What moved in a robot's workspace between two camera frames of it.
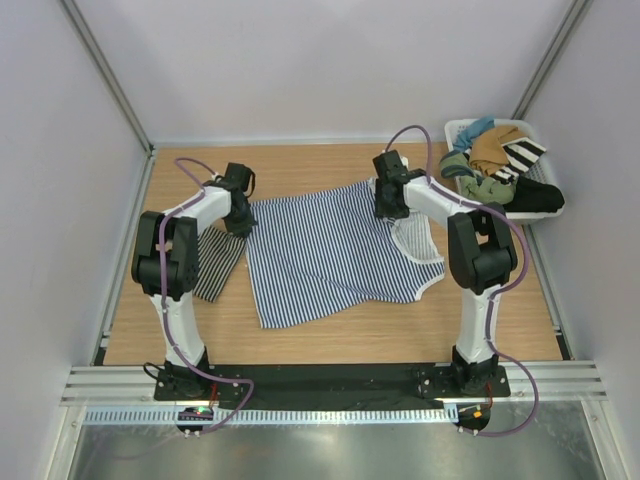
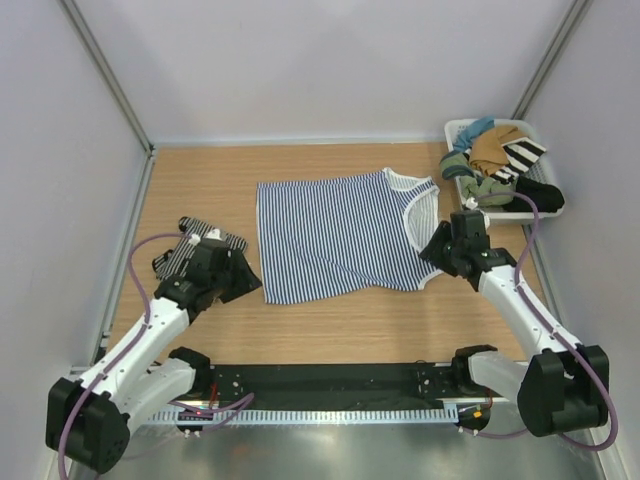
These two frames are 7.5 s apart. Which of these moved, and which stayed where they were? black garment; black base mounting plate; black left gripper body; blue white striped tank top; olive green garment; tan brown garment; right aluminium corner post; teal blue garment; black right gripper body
Moved: black left gripper body; blue white striped tank top; black right gripper body
Stayed: tan brown garment; black garment; teal blue garment; olive green garment; black base mounting plate; right aluminium corner post
